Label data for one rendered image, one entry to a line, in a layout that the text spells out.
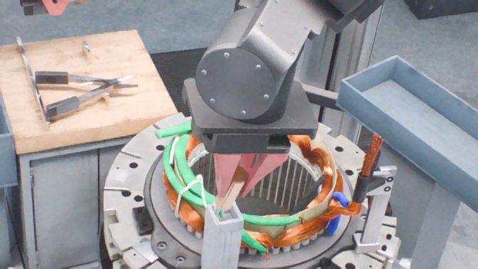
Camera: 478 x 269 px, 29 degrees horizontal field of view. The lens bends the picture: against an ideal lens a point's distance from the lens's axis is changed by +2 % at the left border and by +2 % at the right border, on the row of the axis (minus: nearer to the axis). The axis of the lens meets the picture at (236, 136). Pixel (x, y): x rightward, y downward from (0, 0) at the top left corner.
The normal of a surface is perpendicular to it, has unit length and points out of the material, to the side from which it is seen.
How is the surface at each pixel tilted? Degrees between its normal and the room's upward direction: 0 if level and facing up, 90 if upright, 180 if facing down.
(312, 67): 90
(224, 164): 110
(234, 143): 89
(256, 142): 89
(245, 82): 86
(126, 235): 0
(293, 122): 5
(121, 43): 0
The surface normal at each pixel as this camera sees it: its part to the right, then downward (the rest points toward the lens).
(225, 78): -0.27, 0.56
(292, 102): 0.18, -0.77
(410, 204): -0.77, 0.36
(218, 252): 0.34, 0.64
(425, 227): 0.62, 0.55
